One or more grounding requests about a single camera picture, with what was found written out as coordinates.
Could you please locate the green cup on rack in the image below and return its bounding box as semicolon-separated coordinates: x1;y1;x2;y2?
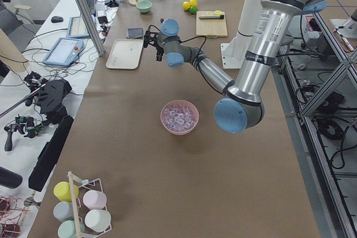
57;220;76;238

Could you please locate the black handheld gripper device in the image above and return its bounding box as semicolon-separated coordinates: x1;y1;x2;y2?
23;71;72;124

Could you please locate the teach pendant tablet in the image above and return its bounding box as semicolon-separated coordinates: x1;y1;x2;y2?
42;37;84;67
66;16;90;38

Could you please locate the bamboo cutting board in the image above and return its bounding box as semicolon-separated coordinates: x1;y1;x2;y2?
196;11;228;37

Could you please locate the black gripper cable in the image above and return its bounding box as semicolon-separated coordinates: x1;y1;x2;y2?
147;25;209;94

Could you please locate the upper whole yellow lemon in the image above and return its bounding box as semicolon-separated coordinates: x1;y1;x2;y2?
189;0;198;8

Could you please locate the cream rabbit serving tray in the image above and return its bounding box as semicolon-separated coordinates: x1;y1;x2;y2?
106;39;143;70

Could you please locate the black computer mouse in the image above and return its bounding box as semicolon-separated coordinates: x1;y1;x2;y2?
51;16;64;23

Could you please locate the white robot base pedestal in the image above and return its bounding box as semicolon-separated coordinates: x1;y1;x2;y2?
221;0;262;69

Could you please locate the near teach pendant tablet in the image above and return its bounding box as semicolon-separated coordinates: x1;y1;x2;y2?
42;37;84;67

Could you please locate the pink bowl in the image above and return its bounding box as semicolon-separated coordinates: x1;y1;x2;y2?
160;100;199;135

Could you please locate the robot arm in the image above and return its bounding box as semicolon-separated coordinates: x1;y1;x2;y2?
144;0;327;133

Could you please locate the lower whole yellow lemon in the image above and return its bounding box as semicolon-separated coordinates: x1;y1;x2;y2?
182;1;191;11

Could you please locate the pale green bowl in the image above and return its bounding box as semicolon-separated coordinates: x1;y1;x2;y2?
136;0;152;14

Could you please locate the pile of clear ice cubes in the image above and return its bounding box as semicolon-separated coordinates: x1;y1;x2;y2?
162;104;197;133

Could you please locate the far teach pendant tablet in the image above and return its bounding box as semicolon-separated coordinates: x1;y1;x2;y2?
66;16;90;38

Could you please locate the small black pistol gripper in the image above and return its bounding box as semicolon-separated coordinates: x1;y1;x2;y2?
4;115;43;152

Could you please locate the black long bar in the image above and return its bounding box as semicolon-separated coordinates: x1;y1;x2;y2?
28;115;74;192

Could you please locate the grey cup on rack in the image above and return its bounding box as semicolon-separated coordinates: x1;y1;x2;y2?
53;201;74;222

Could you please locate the black keyboard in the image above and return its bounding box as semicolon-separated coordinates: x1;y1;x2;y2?
85;0;97;15

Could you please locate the grey folded cloth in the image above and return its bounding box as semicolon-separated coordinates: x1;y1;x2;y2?
126;28;143;39

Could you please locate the pink cup on rack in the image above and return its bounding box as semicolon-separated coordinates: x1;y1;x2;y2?
83;190;107;210

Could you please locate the aluminium frame post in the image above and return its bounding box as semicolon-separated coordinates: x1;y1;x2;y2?
75;0;105;56

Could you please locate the yellow cup on rack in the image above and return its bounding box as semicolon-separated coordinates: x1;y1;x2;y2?
53;182;72;202

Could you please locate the green lime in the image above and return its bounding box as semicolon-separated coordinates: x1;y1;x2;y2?
189;7;197;14

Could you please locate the white wire cup rack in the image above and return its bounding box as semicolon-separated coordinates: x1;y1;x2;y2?
67;171;112;237

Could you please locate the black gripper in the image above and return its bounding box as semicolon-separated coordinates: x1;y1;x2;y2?
143;31;164;62

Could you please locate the white cup on rack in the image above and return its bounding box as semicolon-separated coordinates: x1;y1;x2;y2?
85;210;111;232

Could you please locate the whole yellow lemon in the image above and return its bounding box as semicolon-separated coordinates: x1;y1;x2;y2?
189;0;198;8
182;1;191;11

